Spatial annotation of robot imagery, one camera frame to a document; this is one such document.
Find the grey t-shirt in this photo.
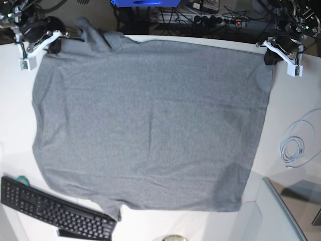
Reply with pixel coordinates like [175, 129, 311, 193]
[32, 18, 273, 219]

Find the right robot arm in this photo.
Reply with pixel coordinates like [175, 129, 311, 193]
[1, 0, 70, 71]

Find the blue box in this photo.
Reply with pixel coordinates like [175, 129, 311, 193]
[111, 0, 180, 8]

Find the green tape roll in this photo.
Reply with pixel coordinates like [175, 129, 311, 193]
[16, 176, 30, 186]

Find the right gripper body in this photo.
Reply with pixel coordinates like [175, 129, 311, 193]
[14, 17, 69, 71]

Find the black computer keyboard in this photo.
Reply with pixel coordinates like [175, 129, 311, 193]
[1, 176, 117, 240]

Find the coiled light blue cable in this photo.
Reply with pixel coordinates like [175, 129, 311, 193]
[279, 108, 321, 168]

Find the black power strip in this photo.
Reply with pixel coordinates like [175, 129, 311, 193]
[193, 15, 249, 28]

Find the round brass object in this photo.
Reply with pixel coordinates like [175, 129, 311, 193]
[162, 234, 187, 241]

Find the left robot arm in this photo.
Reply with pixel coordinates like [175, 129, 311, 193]
[256, 0, 320, 77]

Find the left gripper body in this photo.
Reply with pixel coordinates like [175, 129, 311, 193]
[255, 34, 305, 77]

